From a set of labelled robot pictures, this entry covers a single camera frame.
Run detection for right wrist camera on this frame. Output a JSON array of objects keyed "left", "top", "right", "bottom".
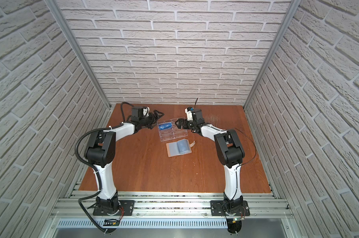
[{"left": 185, "top": 107, "right": 203, "bottom": 121}]

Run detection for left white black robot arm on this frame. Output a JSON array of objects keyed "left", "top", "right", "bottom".
[{"left": 84, "top": 107, "right": 164, "bottom": 214}]

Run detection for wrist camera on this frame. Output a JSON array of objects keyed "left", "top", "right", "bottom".
[
  {"left": 131, "top": 106, "right": 150, "bottom": 119},
  {"left": 185, "top": 107, "right": 203, "bottom": 121}
]

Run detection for left black corrugated cable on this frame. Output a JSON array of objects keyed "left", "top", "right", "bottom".
[{"left": 74, "top": 102, "right": 136, "bottom": 234}]

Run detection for blue item in box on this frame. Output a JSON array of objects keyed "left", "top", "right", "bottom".
[{"left": 158, "top": 122, "right": 173, "bottom": 131}]

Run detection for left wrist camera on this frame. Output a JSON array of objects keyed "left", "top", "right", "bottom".
[{"left": 131, "top": 106, "right": 150, "bottom": 119}]

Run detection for tan leather card holder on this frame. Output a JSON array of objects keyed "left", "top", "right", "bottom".
[{"left": 166, "top": 139, "right": 195, "bottom": 157}]

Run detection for clear plastic organizer box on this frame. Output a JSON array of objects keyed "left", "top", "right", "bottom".
[{"left": 157, "top": 118, "right": 188, "bottom": 142}]

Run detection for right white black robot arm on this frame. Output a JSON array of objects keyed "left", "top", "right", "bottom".
[{"left": 175, "top": 119, "right": 245, "bottom": 214}]

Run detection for right thin black cable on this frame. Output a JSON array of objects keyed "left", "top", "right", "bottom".
[{"left": 206, "top": 124, "right": 257, "bottom": 167}]

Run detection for right corner aluminium post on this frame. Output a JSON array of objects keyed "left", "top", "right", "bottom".
[{"left": 243, "top": 0, "right": 301, "bottom": 110}]

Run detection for perforated metal vent strip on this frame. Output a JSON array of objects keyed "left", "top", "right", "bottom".
[{"left": 57, "top": 218, "right": 227, "bottom": 229}]

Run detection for aluminium rail frame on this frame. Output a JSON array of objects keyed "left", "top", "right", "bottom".
[{"left": 40, "top": 190, "right": 301, "bottom": 238}]

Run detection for corner aluminium post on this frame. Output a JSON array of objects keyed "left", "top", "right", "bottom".
[
  {"left": 45, "top": 0, "right": 112, "bottom": 110},
  {"left": 243, "top": 0, "right": 301, "bottom": 110}
]

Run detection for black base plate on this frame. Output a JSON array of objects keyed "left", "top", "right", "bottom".
[
  {"left": 210, "top": 199, "right": 250, "bottom": 217},
  {"left": 93, "top": 199, "right": 135, "bottom": 216}
]

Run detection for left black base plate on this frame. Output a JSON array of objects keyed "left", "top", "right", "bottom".
[{"left": 93, "top": 199, "right": 135, "bottom": 216}]

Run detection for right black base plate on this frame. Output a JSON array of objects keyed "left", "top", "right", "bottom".
[{"left": 210, "top": 199, "right": 250, "bottom": 217}]

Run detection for left corner aluminium post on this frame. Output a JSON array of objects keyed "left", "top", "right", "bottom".
[{"left": 45, "top": 0, "right": 112, "bottom": 110}]

